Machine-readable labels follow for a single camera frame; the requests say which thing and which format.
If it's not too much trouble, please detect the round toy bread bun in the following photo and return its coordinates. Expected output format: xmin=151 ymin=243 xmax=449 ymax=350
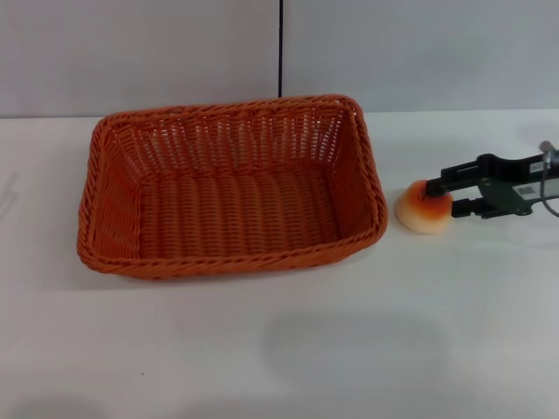
xmin=394 ymin=179 xmax=454 ymax=236

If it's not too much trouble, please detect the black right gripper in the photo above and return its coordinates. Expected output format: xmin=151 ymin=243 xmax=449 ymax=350
xmin=425 ymin=149 xmax=559 ymax=220

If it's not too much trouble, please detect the black vertical wall joint strip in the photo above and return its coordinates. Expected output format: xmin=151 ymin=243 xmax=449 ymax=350
xmin=277 ymin=0 xmax=284 ymax=98

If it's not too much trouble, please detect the grey right gripper cable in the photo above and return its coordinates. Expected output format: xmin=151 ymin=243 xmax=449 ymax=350
xmin=538 ymin=140 xmax=559 ymax=218

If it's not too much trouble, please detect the orange woven plastic basket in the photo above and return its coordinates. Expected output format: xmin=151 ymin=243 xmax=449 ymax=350
xmin=77 ymin=93 xmax=389 ymax=281

